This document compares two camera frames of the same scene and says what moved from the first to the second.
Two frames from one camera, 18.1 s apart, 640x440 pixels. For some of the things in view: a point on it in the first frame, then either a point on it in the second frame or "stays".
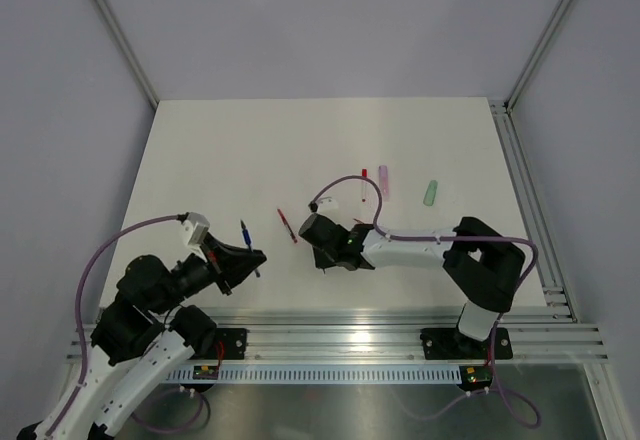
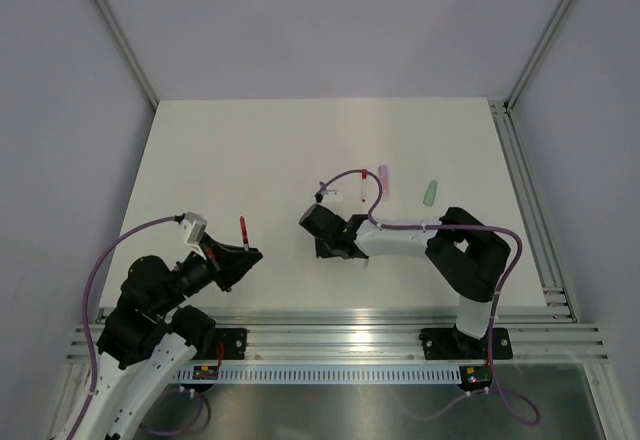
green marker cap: [430, 193] stays
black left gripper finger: [237, 264] stays
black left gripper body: [209, 270] stays
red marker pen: [287, 225] to [244, 231]
